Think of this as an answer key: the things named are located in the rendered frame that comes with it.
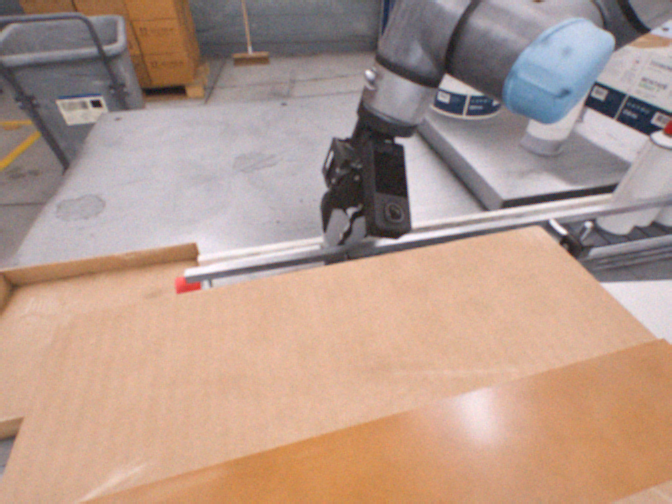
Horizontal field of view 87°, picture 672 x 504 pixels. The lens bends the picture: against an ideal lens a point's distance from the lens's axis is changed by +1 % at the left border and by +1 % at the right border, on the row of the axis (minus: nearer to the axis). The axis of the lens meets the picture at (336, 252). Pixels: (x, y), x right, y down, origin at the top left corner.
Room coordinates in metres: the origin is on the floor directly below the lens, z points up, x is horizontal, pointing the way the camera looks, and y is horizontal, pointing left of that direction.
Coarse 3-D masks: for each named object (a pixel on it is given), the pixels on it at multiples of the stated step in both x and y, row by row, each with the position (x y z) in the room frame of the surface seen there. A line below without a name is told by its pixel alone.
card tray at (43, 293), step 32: (96, 256) 0.41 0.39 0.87; (128, 256) 0.42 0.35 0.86; (160, 256) 0.43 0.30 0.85; (192, 256) 0.44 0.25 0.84; (0, 288) 0.36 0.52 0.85; (32, 288) 0.37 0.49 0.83; (64, 288) 0.37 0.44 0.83; (96, 288) 0.37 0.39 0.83; (128, 288) 0.37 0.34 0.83; (160, 288) 0.37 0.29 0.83; (0, 320) 0.31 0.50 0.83; (32, 320) 0.31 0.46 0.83; (0, 352) 0.26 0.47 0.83; (32, 352) 0.26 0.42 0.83; (0, 384) 0.21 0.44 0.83; (32, 384) 0.21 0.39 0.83; (0, 416) 0.17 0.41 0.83
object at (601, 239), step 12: (564, 228) 0.47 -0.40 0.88; (576, 228) 0.47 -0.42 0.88; (636, 228) 0.47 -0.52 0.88; (648, 228) 0.47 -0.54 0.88; (660, 228) 0.47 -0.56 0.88; (456, 240) 0.44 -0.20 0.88; (600, 240) 0.44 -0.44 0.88; (612, 240) 0.44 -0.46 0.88; (624, 240) 0.44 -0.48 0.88; (636, 240) 0.44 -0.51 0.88; (384, 252) 0.41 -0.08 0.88
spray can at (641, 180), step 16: (656, 144) 0.47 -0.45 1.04; (640, 160) 0.47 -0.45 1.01; (656, 160) 0.46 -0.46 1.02; (624, 176) 0.49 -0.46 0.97; (640, 176) 0.46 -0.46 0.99; (656, 176) 0.45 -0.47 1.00; (624, 192) 0.47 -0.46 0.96; (640, 192) 0.45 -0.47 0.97; (656, 192) 0.45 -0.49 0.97; (608, 224) 0.46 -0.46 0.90; (624, 224) 0.45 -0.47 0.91
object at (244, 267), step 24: (528, 216) 0.40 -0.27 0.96; (552, 216) 0.40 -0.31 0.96; (576, 216) 0.40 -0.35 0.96; (600, 216) 0.41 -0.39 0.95; (384, 240) 0.35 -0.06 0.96; (408, 240) 0.35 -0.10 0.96; (432, 240) 0.35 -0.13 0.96; (240, 264) 0.30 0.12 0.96; (264, 264) 0.30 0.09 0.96; (288, 264) 0.31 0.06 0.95
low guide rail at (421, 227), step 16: (512, 208) 0.48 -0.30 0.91; (528, 208) 0.48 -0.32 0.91; (544, 208) 0.48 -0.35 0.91; (560, 208) 0.49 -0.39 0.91; (576, 208) 0.50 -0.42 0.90; (416, 224) 0.44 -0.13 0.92; (432, 224) 0.44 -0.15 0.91; (448, 224) 0.44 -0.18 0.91; (464, 224) 0.45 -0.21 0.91; (304, 240) 0.40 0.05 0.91; (320, 240) 0.40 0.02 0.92; (368, 240) 0.41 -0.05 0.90; (208, 256) 0.36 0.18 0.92; (224, 256) 0.36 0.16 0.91; (240, 256) 0.37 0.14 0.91
